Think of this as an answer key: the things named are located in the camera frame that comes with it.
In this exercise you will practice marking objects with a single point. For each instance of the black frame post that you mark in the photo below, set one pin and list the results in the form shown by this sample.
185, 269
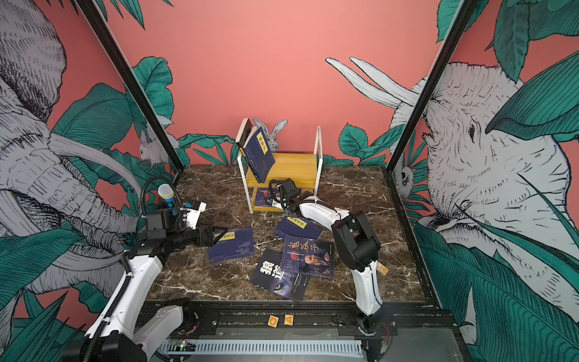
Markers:
461, 19
96, 21

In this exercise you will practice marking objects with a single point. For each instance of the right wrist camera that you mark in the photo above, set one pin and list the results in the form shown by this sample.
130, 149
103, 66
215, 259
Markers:
277, 205

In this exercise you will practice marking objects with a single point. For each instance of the dark brown book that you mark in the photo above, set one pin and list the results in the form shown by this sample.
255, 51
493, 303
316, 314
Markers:
242, 137

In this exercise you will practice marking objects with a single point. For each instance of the white metal wooden shelf rack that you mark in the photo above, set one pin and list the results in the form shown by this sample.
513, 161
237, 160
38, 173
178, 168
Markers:
303, 168

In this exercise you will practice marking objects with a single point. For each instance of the small wooden block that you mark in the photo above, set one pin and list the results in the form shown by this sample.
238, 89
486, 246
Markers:
382, 269

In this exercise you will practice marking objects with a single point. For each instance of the black frame post right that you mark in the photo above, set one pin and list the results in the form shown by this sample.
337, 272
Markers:
461, 19

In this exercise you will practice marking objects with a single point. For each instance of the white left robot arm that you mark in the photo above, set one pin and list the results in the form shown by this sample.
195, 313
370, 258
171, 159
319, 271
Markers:
115, 335

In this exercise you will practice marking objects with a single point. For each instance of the blue teal microphone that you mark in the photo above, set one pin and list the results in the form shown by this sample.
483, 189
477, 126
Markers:
165, 191

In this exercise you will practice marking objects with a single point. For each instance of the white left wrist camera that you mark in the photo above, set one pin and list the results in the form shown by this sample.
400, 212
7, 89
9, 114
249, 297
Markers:
192, 212

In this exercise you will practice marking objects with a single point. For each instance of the blue book yellow label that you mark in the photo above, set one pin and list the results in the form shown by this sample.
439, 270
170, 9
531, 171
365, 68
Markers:
239, 243
298, 227
260, 155

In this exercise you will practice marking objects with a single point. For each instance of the orange tag G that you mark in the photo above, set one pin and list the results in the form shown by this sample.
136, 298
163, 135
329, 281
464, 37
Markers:
273, 321

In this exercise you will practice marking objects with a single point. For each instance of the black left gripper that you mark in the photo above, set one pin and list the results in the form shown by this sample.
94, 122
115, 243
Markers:
209, 240

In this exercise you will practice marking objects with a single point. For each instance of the orange tag A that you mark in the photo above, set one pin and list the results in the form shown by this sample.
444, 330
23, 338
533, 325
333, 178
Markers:
288, 320

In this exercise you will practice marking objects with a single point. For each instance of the white slotted cable duct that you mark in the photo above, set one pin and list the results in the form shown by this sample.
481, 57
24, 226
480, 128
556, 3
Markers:
190, 347

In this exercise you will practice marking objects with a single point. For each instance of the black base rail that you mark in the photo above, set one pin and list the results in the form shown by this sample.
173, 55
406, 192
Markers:
318, 315

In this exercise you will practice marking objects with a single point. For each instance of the dark wolf cover book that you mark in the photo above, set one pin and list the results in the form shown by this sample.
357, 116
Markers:
269, 276

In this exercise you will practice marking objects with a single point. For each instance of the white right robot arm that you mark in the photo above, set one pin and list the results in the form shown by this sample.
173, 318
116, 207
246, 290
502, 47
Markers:
355, 243

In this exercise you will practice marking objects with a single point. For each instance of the black frame post left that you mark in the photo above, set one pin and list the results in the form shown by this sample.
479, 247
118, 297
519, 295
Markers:
96, 21

